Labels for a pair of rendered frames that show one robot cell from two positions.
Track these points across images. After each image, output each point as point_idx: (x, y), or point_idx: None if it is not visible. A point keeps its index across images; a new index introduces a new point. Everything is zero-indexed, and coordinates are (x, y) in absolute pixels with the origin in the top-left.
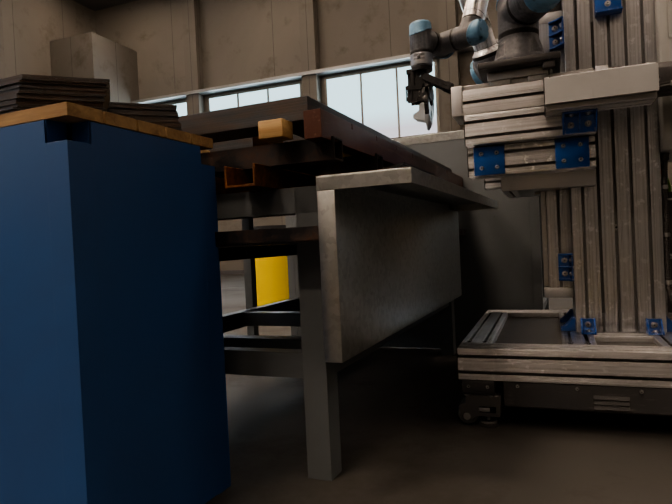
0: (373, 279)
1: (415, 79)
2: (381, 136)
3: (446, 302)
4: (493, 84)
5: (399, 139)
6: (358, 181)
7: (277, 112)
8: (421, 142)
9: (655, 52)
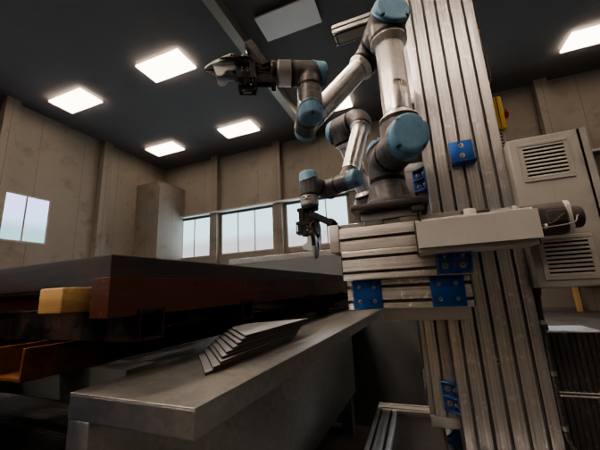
0: None
1: (304, 216)
2: (264, 270)
3: (338, 413)
4: (366, 224)
5: (309, 252)
6: (120, 417)
7: (80, 273)
8: (324, 254)
9: (512, 195)
